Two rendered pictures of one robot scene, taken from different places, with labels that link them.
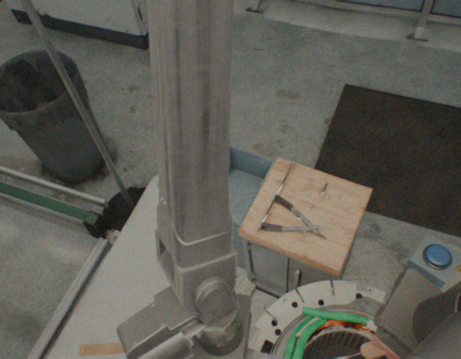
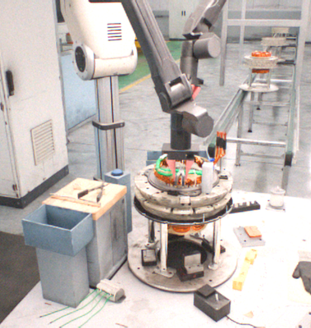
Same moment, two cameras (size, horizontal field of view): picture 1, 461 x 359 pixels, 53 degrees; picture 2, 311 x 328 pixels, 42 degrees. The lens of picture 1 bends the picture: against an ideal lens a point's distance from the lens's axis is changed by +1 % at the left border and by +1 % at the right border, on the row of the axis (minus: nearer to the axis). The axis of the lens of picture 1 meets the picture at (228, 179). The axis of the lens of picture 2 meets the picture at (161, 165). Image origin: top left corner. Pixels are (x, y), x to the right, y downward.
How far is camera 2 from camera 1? 1.16 m
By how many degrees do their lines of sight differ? 78
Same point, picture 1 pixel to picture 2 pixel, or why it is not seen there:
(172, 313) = (188, 105)
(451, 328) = (199, 43)
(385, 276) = not seen: hidden behind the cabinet
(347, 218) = (94, 184)
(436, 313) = (187, 65)
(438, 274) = (126, 173)
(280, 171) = (54, 201)
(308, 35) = not seen: outside the picture
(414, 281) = not seen: hidden behind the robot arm
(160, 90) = (149, 16)
